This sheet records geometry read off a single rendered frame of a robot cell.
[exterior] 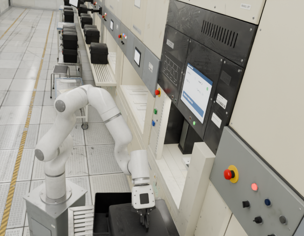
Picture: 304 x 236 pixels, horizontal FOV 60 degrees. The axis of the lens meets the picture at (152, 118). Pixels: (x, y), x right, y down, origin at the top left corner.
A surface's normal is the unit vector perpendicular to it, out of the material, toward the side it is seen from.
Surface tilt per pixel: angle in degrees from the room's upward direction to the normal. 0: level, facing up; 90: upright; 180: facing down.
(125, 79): 90
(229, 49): 90
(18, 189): 0
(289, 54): 90
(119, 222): 0
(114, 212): 0
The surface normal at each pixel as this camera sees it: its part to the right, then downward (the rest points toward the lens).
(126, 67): 0.28, 0.48
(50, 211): 0.13, -0.88
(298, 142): -0.95, 0.02
